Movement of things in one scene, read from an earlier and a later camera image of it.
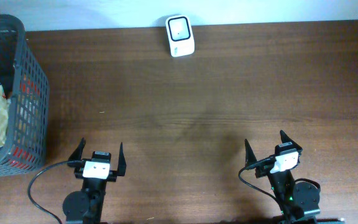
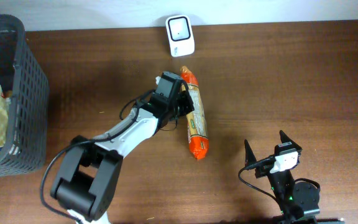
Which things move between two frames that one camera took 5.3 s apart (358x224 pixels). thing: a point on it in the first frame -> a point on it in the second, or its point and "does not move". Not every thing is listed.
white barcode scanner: (181, 36) does not move
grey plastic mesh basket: (7, 59) does not move
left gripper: (122, 166) -> (184, 91)
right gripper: (250, 157) does not move
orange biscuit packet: (25, 147) -> (197, 127)
